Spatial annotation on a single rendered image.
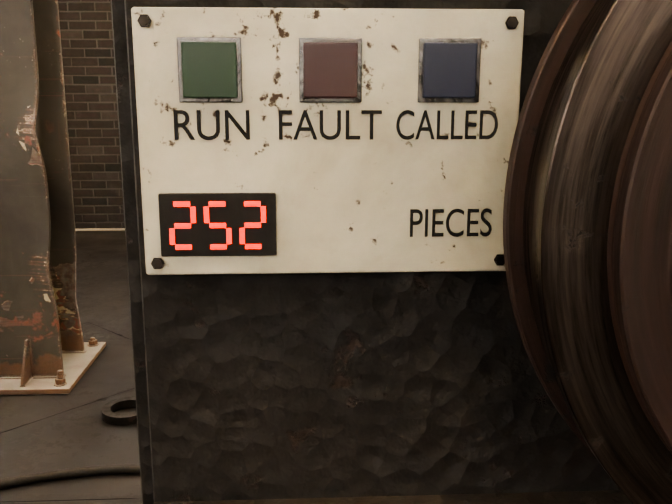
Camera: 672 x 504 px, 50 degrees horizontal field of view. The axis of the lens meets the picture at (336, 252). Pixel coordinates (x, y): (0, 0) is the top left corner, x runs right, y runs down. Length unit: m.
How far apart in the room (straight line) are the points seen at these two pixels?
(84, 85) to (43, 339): 3.80
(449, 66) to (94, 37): 6.27
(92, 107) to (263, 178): 6.22
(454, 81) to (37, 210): 2.71
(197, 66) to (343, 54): 0.10
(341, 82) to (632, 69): 0.19
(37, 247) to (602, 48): 2.87
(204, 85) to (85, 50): 6.24
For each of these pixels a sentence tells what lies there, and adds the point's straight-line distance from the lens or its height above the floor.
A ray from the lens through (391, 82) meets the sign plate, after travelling 0.50.
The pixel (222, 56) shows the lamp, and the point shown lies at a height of 1.21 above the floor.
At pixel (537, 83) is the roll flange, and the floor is 1.19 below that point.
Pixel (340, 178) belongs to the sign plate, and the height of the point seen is 1.13.
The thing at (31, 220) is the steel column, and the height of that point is 0.69.
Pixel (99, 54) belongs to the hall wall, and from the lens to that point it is 6.69.
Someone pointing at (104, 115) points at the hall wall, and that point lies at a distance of 6.69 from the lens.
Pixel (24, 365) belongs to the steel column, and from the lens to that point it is 3.24.
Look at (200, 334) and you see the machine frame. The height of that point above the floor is 1.01.
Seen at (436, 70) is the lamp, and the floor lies 1.20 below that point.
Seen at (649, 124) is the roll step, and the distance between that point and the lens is 0.39.
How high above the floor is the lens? 1.18
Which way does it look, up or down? 12 degrees down
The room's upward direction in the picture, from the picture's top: straight up
